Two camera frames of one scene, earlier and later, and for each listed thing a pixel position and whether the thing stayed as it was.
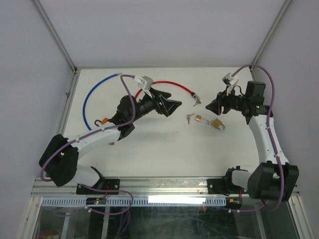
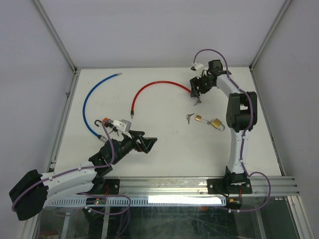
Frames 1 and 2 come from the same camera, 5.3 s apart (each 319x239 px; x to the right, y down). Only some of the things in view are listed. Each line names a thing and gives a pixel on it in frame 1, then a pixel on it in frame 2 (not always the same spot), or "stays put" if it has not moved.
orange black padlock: [102, 121] stays put
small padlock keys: [188, 117] stays put
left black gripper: [169, 105] to [146, 142]
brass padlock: [218, 124] stays put
